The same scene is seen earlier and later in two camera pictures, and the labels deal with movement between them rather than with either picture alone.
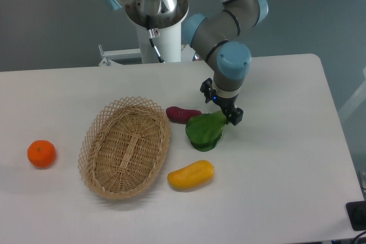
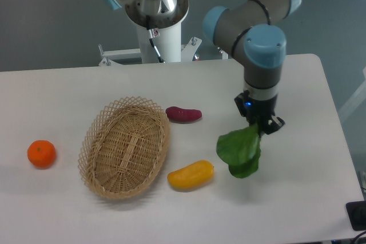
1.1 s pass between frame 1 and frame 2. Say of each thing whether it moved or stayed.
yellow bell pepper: stayed
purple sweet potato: stayed
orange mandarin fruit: stayed
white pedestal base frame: stayed
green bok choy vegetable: moved
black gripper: moved
